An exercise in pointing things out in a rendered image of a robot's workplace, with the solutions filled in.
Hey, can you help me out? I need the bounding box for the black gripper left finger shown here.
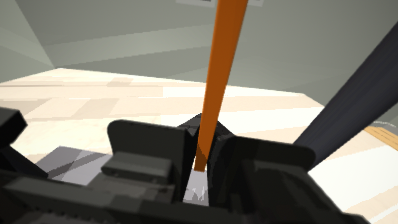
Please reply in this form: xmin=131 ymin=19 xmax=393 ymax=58
xmin=106 ymin=113 xmax=202 ymax=202

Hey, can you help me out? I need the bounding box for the orange handle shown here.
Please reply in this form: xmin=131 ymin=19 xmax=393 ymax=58
xmin=194 ymin=0 xmax=248 ymax=172

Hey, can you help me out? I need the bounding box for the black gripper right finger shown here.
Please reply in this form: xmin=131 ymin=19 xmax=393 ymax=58
xmin=206 ymin=121 xmax=316 ymax=208

